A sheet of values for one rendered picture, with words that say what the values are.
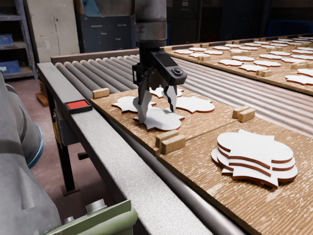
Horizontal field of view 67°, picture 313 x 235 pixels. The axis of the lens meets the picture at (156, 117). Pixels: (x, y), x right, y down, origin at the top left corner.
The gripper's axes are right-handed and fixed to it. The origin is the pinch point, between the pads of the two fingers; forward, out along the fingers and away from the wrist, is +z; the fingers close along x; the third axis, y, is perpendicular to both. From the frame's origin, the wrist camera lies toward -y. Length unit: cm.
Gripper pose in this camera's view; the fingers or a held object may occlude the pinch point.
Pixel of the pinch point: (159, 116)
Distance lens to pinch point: 65.9
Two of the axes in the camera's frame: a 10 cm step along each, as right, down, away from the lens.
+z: 0.4, 9.2, 3.9
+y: -5.7, -3.0, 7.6
